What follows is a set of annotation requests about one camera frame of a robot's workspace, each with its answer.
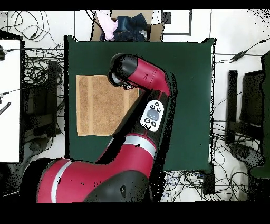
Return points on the dark blue jeans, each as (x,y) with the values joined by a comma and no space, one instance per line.
(130,27)

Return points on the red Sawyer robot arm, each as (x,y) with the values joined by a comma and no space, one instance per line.
(126,164)

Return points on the orange-brown terry towel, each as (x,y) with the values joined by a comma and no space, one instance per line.
(101,105)

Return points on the black power box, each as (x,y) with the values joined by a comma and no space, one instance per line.
(208,179)

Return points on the brown cardboard box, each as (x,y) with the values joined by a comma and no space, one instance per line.
(156,31)

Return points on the dark green table cloth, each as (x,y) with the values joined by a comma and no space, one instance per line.
(189,95)

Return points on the dark green fabric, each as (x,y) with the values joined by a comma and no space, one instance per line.
(266,105)

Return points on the white desk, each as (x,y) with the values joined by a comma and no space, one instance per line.
(9,105)

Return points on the black equipment stand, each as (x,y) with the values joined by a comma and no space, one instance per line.
(252,99)
(44,105)

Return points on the pink garment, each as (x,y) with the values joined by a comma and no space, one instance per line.
(108,27)

